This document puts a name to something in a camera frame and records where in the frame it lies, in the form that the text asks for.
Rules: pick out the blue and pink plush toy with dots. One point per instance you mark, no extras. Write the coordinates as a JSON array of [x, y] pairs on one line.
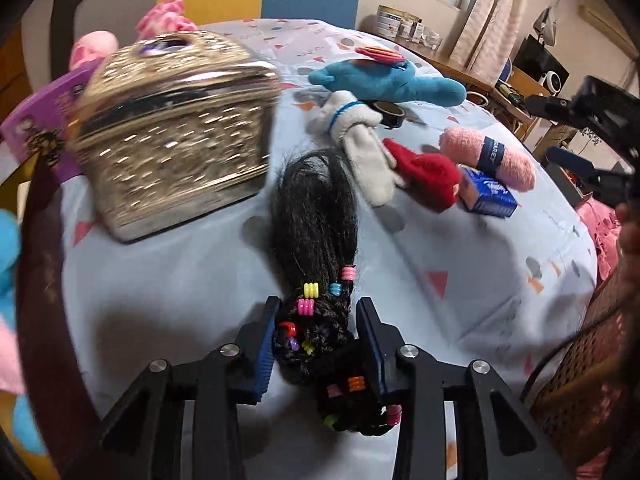
[[7, 250]]

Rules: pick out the dark brown basket rim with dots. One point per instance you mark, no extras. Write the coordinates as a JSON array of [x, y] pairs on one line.
[[45, 270]]

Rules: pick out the printed bedsheet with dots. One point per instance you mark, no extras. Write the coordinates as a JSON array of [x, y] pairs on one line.
[[200, 270]]

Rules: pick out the white tin can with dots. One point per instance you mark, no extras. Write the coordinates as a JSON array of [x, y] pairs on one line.
[[389, 21], [411, 27]]

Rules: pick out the brown wicker chair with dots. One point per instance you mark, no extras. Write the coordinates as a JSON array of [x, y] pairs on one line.
[[575, 375]]

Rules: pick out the black tape roll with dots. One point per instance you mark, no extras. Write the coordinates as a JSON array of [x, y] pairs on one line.
[[387, 110]]

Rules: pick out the gold woven basket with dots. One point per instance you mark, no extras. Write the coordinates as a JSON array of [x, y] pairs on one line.
[[170, 130]]

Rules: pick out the wooden desk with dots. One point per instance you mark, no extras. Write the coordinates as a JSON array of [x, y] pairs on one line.
[[465, 67]]

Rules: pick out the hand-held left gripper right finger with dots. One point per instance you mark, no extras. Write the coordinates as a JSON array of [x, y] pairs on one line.
[[372, 355]]

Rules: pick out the wall air conditioner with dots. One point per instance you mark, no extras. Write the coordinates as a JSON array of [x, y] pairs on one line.
[[605, 22]]

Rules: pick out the black bed post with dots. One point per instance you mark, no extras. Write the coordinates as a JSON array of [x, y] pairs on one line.
[[67, 15]]

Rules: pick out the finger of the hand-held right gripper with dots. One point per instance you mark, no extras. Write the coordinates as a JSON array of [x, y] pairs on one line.
[[575, 162], [550, 106]]

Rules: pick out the white mitten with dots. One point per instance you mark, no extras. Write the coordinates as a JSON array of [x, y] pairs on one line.
[[365, 160]]

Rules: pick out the small blue box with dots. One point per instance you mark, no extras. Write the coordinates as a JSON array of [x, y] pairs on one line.
[[487, 195]]

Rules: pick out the purple box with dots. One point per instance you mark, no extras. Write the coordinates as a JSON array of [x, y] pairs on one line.
[[45, 125]]

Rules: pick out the blue dolphin plush toy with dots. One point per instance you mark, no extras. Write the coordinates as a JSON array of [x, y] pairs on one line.
[[400, 82]]

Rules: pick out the black braided wig with beads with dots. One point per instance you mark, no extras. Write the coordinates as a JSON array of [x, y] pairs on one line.
[[310, 210]]

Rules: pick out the beige curtain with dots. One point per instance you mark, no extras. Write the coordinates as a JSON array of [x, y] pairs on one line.
[[500, 20]]

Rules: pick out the red fuzzy sock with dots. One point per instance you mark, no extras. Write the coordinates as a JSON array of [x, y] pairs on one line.
[[435, 175]]

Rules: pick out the pink yarn skein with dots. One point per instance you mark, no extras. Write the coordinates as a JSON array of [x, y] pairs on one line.
[[465, 147]]

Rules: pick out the black monitor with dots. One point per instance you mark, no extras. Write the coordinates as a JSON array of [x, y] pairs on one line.
[[535, 55]]

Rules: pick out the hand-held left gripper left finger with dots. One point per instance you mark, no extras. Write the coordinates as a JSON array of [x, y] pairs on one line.
[[264, 355]]

